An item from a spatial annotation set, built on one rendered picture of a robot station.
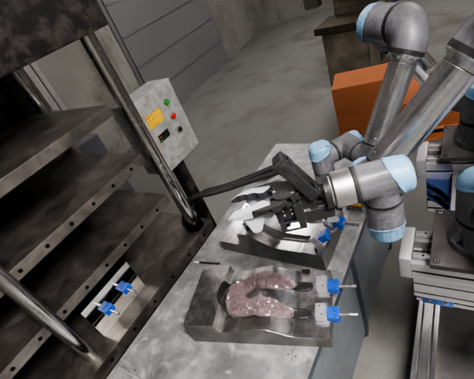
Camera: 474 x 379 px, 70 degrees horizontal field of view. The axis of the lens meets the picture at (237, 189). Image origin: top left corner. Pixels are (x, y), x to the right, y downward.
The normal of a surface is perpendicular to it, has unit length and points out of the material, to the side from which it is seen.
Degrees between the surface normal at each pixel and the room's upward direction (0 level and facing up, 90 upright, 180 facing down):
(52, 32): 90
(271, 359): 0
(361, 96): 90
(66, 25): 90
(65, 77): 90
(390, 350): 0
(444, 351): 0
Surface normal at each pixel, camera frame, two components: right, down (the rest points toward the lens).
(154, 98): 0.81, 0.07
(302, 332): -0.33, -0.76
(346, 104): -0.28, 0.64
